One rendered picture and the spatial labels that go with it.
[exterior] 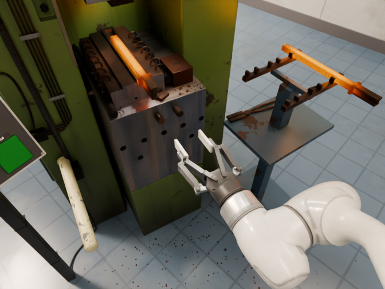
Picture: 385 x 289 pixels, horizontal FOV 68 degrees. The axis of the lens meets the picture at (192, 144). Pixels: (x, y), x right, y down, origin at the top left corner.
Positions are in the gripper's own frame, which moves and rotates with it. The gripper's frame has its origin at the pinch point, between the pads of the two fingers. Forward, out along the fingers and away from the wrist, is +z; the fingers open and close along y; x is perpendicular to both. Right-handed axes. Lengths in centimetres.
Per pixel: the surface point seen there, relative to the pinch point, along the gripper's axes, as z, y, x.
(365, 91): -5, 67, -4
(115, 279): 15, -38, -100
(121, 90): 35.1, -8.6, -2.0
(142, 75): 34.7, -0.4, 1.8
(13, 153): 19.0, -43.4, 1.4
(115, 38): 64, 0, 1
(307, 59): 21, 65, -4
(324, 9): 163, 255, -77
